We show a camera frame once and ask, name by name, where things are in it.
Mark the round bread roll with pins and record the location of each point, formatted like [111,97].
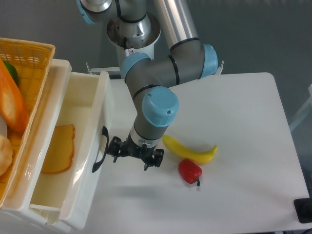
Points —
[6,154]

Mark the white drawer cabinet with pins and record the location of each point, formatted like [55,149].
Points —
[17,214]

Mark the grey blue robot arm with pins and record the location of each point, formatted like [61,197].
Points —
[157,53]

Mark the toast bread slice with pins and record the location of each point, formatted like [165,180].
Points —
[61,150]

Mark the orange baguette bread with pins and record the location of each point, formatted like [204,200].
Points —
[13,107]

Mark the yellow woven basket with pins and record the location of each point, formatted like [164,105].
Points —
[32,61]

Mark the white drawer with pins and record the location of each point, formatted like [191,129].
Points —
[88,104]

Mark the green pepper toy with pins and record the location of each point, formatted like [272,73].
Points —
[13,72]

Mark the yellow banana toy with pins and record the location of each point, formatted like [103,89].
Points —
[185,153]

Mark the red bell pepper toy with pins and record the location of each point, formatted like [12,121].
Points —
[190,172]

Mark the black device at edge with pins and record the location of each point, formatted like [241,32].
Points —
[303,207]

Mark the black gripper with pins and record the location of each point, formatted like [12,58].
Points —
[150,156]

